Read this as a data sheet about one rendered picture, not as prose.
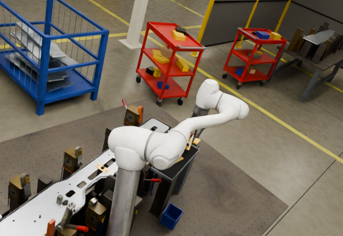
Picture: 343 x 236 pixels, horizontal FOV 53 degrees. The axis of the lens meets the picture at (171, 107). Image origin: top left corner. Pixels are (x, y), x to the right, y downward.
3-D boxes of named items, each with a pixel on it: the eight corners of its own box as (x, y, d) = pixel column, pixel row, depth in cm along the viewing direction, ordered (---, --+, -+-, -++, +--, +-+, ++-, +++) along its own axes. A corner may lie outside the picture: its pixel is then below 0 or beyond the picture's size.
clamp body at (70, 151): (62, 185, 220) (68, 143, 202) (75, 195, 217) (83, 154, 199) (54, 190, 215) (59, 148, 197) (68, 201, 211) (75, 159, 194)
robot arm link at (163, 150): (188, 131, 146) (158, 124, 150) (172, 155, 131) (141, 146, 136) (187, 155, 153) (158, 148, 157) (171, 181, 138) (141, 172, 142)
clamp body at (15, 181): (12, 215, 193) (14, 170, 175) (27, 227, 189) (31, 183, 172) (2, 222, 187) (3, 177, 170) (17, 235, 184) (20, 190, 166)
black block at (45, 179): (37, 206, 202) (40, 170, 187) (49, 215, 199) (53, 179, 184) (29, 211, 198) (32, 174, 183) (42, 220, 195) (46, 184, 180)
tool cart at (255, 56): (247, 74, 649) (268, 26, 599) (265, 87, 621) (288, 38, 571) (217, 77, 600) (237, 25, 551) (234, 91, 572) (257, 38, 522)
